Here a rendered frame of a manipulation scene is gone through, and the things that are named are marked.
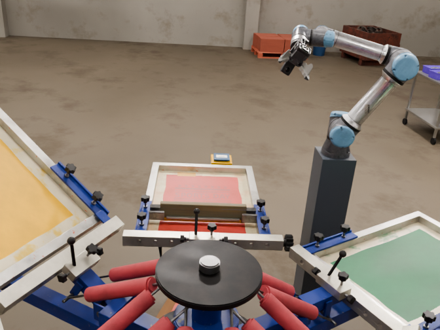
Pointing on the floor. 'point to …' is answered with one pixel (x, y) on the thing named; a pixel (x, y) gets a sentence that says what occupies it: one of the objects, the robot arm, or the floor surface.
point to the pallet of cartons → (270, 44)
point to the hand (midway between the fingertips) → (292, 72)
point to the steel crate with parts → (368, 31)
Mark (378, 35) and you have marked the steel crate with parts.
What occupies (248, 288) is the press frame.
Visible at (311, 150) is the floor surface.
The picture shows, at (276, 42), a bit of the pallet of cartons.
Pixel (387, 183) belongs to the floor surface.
